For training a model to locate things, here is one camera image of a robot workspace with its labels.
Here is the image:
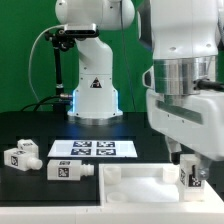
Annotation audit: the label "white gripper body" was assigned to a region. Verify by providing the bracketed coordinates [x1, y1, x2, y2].
[146, 89, 224, 161]

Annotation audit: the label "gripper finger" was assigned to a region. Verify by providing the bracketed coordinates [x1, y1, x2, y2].
[165, 136, 182, 165]
[196, 155, 212, 179]

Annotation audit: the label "white square tabletop part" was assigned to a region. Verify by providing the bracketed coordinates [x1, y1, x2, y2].
[99, 163, 223, 206]

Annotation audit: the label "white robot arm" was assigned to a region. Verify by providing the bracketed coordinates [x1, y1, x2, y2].
[55, 0, 224, 180]

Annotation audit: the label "white L-shaped fence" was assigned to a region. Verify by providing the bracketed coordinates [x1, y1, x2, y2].
[0, 166, 224, 224]

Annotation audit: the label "white paper with tags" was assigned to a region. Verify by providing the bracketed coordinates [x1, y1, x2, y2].
[48, 140, 137, 158]

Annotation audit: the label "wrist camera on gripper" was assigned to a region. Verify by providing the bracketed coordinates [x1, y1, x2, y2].
[142, 66, 155, 89]

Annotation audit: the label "black cables at base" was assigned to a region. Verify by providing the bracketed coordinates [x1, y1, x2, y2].
[20, 94, 73, 112]

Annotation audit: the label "white camera cable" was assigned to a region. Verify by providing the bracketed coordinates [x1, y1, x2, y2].
[27, 23, 65, 104]

